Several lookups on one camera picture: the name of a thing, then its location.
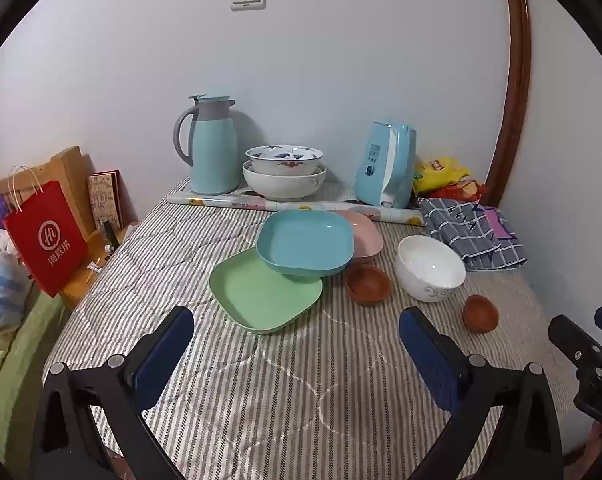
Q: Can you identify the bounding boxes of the small brown wooden bowl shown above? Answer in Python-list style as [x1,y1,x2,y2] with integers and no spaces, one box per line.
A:
[344,265,392,307]
[462,294,499,333]

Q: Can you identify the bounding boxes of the yellow chips bag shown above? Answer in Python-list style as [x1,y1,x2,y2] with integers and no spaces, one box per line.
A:
[412,156,470,197]

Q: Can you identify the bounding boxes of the blue striped pillow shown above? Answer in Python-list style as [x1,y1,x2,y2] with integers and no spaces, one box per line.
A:
[0,245,34,331]

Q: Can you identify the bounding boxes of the wooden bedside stand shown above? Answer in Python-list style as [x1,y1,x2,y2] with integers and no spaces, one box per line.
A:
[58,222,142,311]

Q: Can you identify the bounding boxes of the brown wooden door frame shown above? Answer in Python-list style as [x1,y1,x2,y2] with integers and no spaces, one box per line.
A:
[482,0,533,196]

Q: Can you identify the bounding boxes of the grey striped quilt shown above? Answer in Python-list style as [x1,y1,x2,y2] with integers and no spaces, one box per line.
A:
[42,175,602,480]

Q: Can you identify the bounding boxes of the patterned book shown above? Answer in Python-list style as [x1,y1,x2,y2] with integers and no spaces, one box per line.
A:
[87,169,126,233]

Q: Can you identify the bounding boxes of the green bed sheet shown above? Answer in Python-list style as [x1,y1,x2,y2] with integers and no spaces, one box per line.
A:
[0,290,72,468]

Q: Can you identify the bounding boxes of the fruit print table mat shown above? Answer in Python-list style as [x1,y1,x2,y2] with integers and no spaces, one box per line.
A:
[167,176,426,227]

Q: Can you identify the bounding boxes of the blue square plate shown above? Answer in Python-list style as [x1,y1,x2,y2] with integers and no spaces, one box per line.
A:
[256,209,356,278]

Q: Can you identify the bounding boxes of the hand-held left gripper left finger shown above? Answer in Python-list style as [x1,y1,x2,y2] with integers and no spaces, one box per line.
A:
[31,306,195,480]

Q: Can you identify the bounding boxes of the light blue electric kettle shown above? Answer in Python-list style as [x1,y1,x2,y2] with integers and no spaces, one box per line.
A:
[353,119,417,209]

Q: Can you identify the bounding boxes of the white ceramic bowl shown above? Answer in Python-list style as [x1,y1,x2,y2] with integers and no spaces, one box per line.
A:
[394,235,467,304]

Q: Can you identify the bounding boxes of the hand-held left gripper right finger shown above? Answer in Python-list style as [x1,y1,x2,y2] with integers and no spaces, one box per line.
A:
[398,306,564,480]

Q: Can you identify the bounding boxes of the red paper bag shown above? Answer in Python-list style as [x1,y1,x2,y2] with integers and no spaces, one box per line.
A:
[2,165,90,299]

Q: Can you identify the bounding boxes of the green square plate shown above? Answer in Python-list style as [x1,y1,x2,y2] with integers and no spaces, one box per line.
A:
[209,248,324,335]

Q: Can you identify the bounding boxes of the large white bowl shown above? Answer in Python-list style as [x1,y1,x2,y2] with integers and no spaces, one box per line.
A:
[242,160,328,201]

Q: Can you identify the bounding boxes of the light blue thermos jug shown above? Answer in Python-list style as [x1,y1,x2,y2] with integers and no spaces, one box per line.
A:
[173,93,240,196]

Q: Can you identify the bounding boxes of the red snack bag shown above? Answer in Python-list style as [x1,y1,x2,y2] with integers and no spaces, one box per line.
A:
[426,179,486,203]

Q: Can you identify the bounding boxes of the pink square plate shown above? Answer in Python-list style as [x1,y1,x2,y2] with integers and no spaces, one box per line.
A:
[333,209,384,259]

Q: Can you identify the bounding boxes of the wooden chair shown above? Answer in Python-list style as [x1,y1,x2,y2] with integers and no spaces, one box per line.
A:
[0,146,98,241]

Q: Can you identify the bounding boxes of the grey checked cloth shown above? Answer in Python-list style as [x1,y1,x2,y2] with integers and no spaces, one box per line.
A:
[419,197,527,273]

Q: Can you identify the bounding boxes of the blue floral patterned bowl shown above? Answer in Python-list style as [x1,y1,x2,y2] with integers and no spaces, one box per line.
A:
[245,144,325,175]

